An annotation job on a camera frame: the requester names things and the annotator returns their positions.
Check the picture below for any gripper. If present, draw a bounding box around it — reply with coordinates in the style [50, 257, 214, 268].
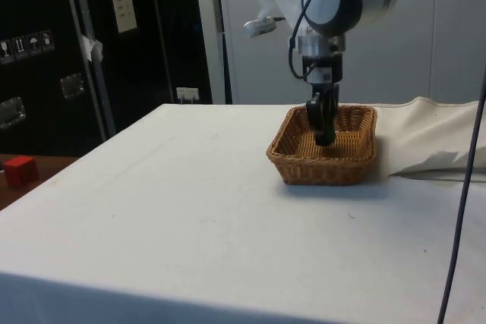
[302, 53, 344, 146]

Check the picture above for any green ball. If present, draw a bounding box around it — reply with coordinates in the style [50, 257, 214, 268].
[315, 129, 337, 147]

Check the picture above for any brown wicker basket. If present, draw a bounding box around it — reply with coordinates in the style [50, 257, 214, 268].
[265, 105, 379, 187]

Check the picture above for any black cabinet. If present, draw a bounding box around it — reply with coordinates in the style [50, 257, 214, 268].
[0, 0, 214, 158]

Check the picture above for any red cube block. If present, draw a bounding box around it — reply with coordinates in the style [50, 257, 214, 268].
[2, 156, 40, 189]

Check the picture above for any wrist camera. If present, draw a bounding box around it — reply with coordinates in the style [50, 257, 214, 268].
[242, 16, 284, 39]

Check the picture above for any black cable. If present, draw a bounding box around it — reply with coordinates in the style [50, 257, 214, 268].
[436, 73, 486, 324]
[287, 0, 335, 82]

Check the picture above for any white wall socket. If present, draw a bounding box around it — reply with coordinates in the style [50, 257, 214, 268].
[175, 87, 200, 105]

